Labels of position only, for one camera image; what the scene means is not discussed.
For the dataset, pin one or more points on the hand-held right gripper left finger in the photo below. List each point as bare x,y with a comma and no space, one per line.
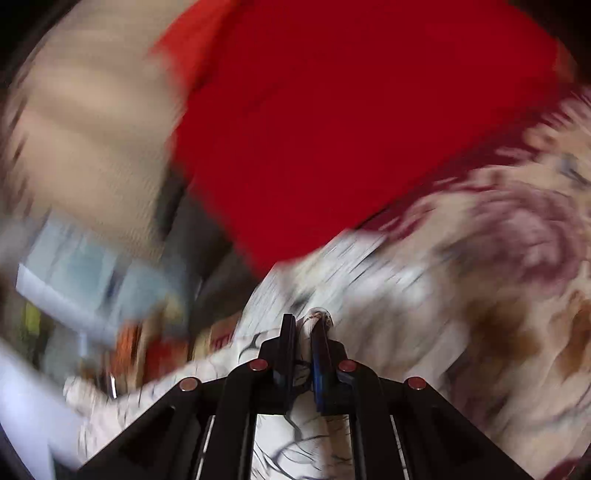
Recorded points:
286,350

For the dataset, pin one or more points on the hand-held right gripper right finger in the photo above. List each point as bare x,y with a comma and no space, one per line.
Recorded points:
318,383

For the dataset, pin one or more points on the white crackle-patterned cloth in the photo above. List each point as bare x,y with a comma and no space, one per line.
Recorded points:
295,438

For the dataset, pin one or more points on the standing air conditioner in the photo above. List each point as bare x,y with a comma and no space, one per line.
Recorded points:
83,263

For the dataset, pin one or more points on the red blanket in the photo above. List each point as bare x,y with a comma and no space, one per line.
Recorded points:
351,129

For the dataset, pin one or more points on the floral sofa blanket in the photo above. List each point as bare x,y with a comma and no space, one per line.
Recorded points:
517,230

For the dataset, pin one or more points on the beige dotted curtain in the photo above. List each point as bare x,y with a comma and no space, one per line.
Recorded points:
92,115

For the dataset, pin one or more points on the red pillow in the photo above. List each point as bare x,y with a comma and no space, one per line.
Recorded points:
184,37

